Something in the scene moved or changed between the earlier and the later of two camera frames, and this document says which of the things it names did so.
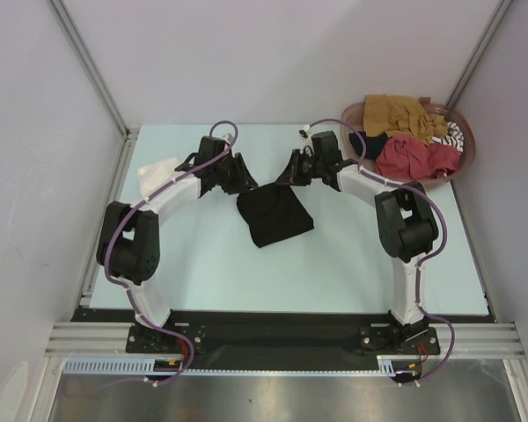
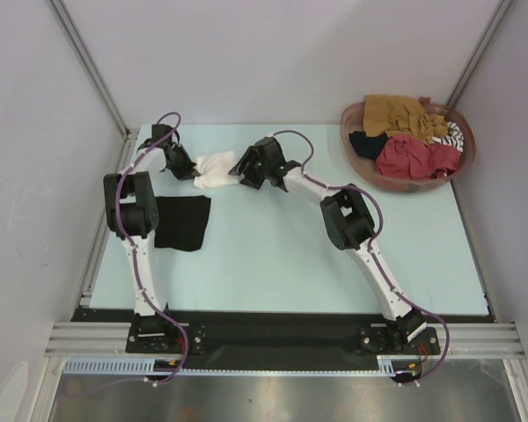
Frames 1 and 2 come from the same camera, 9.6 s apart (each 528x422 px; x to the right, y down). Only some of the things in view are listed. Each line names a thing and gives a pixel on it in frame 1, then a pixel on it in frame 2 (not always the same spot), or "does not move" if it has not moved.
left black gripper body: [239, 174] -> [181, 163]
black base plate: [253, 341] does not move
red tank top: [404, 157] does not move
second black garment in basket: [374, 144] does not move
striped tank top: [454, 136] does not move
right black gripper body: [295, 167] -> [248, 166]
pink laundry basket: [352, 119] does not move
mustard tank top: [386, 114] does not move
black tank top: [274, 214] -> [180, 221]
